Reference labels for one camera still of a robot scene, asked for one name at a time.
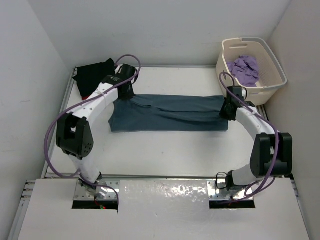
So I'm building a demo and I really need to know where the teal t shirt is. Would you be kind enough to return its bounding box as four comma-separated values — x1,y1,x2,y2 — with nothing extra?
108,94,229,133

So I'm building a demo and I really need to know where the black t shirt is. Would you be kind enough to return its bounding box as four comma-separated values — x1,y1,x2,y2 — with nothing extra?
72,58,115,97

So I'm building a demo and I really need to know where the red t shirt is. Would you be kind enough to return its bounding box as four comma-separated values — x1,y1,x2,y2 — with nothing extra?
81,95,90,101

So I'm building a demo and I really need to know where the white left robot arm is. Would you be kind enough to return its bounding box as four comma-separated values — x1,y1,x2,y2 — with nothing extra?
56,64,140,186

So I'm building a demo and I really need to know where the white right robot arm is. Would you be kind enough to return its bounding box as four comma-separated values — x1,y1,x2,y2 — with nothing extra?
219,86,293,191

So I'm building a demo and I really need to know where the lavender t shirt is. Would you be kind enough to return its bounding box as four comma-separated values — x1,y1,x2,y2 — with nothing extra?
227,55,260,87

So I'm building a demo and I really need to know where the cream plastic laundry basket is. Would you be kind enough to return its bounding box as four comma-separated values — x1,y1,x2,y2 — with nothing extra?
215,37,287,106

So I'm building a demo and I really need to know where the white front cover panel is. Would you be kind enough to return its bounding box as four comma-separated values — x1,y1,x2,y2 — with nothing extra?
19,178,309,240

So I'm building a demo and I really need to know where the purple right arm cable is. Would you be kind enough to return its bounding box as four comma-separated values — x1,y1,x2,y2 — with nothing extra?
218,71,280,201

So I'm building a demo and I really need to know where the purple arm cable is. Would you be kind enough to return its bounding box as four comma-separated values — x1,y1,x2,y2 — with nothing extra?
218,71,280,201
44,54,142,208

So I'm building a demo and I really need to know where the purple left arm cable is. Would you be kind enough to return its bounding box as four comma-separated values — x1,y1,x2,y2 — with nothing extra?
44,54,142,208

